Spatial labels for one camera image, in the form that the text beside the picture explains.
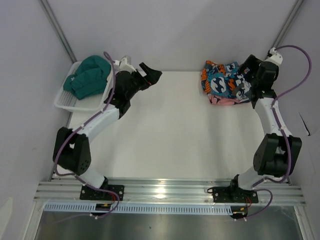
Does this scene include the aluminium mounting rail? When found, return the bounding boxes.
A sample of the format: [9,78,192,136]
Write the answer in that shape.
[33,177,306,206]

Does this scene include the blue patterned shorts pile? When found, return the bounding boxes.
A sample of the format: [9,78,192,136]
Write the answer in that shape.
[200,60,251,104]

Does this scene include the right aluminium frame post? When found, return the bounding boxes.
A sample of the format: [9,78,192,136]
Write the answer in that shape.
[271,0,305,52]

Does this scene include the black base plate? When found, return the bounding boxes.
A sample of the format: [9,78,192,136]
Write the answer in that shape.
[207,186,259,204]
[79,184,125,201]

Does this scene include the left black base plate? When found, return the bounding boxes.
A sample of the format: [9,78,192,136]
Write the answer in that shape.
[79,184,125,201]

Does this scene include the white plastic basket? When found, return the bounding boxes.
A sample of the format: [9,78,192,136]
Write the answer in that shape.
[53,61,113,113]

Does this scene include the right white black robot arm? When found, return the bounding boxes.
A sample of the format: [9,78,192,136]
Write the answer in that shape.
[228,53,302,202]

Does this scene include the slotted white cable duct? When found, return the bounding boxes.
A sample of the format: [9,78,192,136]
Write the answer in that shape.
[43,202,233,216]

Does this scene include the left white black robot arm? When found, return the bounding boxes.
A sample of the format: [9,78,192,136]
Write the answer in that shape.
[53,59,163,200]

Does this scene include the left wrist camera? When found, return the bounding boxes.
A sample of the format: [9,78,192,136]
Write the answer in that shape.
[114,55,137,73]

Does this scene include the teal green shorts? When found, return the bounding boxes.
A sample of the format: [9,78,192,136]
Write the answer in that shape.
[63,55,112,100]

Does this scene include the pink shark print shorts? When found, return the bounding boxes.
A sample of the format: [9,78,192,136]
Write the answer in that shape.
[207,93,250,106]

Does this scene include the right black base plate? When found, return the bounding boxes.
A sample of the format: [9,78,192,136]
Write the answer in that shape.
[207,186,259,204]

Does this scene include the aluminium frame post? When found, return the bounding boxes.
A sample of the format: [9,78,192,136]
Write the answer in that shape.
[38,0,77,63]
[271,0,305,52]

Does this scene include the left aluminium frame post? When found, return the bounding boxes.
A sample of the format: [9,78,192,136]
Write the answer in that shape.
[38,0,77,63]

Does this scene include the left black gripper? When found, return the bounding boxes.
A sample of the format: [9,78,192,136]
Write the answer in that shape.
[126,63,162,100]

